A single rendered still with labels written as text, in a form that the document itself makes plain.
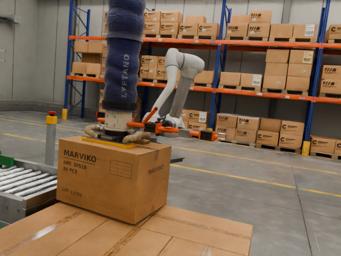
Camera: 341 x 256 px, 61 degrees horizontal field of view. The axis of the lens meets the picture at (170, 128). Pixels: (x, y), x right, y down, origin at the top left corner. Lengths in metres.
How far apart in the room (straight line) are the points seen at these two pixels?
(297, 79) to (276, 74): 0.57
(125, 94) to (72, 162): 0.53
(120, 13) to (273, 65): 7.28
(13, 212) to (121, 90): 0.98
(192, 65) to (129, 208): 1.22
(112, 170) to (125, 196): 0.16
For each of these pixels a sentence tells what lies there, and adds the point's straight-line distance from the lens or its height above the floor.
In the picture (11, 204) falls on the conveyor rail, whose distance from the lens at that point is 2.05.
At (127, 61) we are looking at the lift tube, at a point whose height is 1.47.
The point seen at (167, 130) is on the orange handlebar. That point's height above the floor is 1.09.
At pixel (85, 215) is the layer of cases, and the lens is 1.87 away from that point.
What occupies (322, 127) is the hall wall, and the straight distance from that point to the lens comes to 10.15.
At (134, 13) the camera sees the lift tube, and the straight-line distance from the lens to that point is 1.86.
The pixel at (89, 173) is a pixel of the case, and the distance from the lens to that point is 1.82.
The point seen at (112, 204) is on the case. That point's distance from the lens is 1.76.
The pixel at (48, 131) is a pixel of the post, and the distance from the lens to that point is 2.86.
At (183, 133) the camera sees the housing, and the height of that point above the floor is 1.08.
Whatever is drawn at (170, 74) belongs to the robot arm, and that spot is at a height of 1.45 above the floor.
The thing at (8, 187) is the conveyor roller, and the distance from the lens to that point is 2.39.
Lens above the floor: 1.30
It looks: 7 degrees down
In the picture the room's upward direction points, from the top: 6 degrees clockwise
